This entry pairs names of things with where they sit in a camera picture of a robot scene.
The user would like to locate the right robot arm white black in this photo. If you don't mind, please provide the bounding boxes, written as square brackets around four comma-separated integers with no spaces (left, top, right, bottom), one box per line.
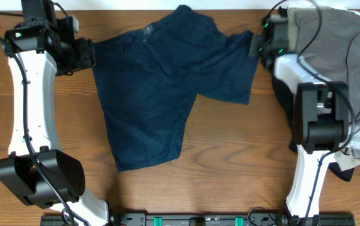
[248,14,355,225]

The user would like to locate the grey garment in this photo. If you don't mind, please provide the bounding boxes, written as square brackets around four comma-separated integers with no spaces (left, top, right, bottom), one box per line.
[288,8,360,121]

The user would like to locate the black white garment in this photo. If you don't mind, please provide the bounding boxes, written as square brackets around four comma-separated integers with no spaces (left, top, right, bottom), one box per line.
[271,76,354,182]

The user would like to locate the navy blue shorts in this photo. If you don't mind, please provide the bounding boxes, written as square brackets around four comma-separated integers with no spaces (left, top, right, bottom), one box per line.
[93,5,258,172]

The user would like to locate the black mounting rail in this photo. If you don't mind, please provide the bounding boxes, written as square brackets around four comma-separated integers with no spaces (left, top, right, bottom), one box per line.
[40,212,356,226]

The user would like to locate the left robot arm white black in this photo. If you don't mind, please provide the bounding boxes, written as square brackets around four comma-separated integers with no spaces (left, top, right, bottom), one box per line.
[0,16,109,225]

